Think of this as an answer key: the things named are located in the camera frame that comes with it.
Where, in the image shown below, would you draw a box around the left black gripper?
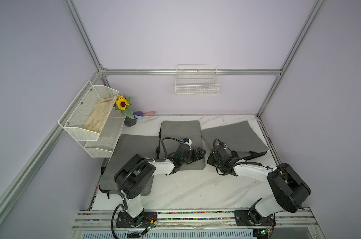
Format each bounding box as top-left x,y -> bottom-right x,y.
180,147 -> 205,165

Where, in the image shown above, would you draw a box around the grey laptop bag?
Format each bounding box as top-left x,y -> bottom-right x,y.
99,134 -> 159,194
201,121 -> 269,160
159,120 -> 206,171

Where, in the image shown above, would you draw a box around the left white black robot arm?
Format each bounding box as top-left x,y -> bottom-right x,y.
111,137 -> 206,238

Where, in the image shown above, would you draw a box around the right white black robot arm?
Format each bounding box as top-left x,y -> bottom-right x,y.
207,138 -> 311,226

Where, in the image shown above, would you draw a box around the pastel toy mushrooms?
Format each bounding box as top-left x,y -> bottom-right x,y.
134,111 -> 155,120

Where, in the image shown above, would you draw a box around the artificial sunflower bouquet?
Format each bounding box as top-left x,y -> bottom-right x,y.
114,95 -> 135,120

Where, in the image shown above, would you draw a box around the lower white mesh shelf basket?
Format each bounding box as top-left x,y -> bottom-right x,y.
84,110 -> 126,158

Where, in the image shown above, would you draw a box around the white mesh shelf basket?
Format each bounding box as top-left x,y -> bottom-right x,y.
84,110 -> 126,158
58,81 -> 119,141

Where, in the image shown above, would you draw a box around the beige cloth in basket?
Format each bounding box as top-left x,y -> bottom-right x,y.
83,97 -> 117,133

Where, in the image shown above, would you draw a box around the upper white mesh shelf basket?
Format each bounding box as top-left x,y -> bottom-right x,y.
58,81 -> 119,141

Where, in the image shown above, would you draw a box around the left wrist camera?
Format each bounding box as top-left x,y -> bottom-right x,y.
181,138 -> 192,146

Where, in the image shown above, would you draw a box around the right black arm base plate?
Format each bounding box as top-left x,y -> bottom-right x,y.
234,210 -> 276,227

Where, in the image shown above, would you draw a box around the white wire wall basket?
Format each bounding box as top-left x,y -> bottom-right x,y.
175,64 -> 220,97

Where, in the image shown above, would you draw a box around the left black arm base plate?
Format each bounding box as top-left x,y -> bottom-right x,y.
115,211 -> 158,228

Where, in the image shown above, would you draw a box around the aluminium frame rails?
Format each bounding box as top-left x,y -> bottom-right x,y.
0,1 -> 326,227

